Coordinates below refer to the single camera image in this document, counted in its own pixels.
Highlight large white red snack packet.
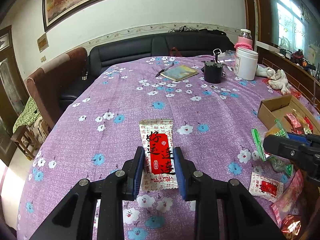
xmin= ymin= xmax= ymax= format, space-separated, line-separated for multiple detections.
xmin=138 ymin=119 xmax=178 ymax=192

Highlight brown armchair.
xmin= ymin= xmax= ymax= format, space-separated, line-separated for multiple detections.
xmin=26 ymin=47 xmax=88 ymax=130

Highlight red foil snack packet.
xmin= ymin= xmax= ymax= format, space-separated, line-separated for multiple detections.
xmin=280 ymin=214 xmax=304 ymax=235

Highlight purple floral tablecloth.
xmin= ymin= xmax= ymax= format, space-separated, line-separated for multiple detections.
xmin=16 ymin=55 xmax=320 ymax=240

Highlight cardboard box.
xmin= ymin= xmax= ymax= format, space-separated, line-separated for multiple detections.
xmin=257 ymin=94 xmax=320 ymax=140

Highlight pink cartoon snack packet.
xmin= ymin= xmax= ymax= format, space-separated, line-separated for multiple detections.
xmin=271 ymin=169 xmax=304 ymax=224

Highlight clear plastic bag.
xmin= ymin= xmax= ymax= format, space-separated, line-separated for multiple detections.
xmin=197 ymin=51 xmax=237 ymax=63

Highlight white plastic jar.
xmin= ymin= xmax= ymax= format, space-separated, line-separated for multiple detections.
xmin=234 ymin=47 xmax=259 ymax=81

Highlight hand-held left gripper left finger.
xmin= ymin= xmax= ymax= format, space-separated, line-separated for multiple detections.
xmin=30 ymin=146 xmax=145 ymax=240

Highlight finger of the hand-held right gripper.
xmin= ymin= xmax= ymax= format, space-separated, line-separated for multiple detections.
xmin=287 ymin=132 xmax=320 ymax=154
xmin=263 ymin=134 xmax=320 ymax=180

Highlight pink sleeved bottle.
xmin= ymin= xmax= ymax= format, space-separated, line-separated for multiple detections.
xmin=234 ymin=29 xmax=253 ymax=52

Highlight black pen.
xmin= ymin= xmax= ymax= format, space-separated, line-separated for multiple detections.
xmin=155 ymin=62 xmax=175 ymax=77

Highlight black cup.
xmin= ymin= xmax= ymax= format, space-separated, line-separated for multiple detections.
xmin=202 ymin=60 xmax=224 ymax=84

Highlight yellow notebook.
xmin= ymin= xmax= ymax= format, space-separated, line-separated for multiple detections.
xmin=160 ymin=65 xmax=199 ymax=82

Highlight green cushioned wooden chair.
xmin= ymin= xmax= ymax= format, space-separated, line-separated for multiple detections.
xmin=11 ymin=96 xmax=49 ymax=160

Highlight wooden glass door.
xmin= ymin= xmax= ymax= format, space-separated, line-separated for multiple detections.
xmin=0 ymin=25 xmax=29 ymax=165

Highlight black leather sofa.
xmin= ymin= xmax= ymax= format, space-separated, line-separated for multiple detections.
xmin=59 ymin=34 xmax=237 ymax=105

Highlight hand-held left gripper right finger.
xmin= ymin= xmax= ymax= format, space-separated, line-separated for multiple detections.
xmin=174 ymin=147 xmax=285 ymax=240

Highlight small pink snack packet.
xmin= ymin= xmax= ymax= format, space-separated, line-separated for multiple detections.
xmin=286 ymin=114 xmax=304 ymax=130

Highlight green candy wrapper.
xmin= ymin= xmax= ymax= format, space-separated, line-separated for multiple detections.
xmin=270 ymin=155 xmax=294 ymax=178
xmin=251 ymin=119 xmax=290 ymax=162

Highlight white cloth gloves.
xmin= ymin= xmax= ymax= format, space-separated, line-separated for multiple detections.
xmin=256 ymin=64 xmax=292 ymax=95

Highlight small white red snack packet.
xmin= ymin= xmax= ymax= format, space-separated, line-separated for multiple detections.
xmin=249 ymin=171 xmax=284 ymax=203

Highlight black bag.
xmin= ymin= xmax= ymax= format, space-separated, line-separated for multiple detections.
xmin=197 ymin=29 xmax=227 ymax=36

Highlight wooden glass partition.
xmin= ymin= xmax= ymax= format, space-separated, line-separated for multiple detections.
xmin=242 ymin=0 xmax=320 ymax=105

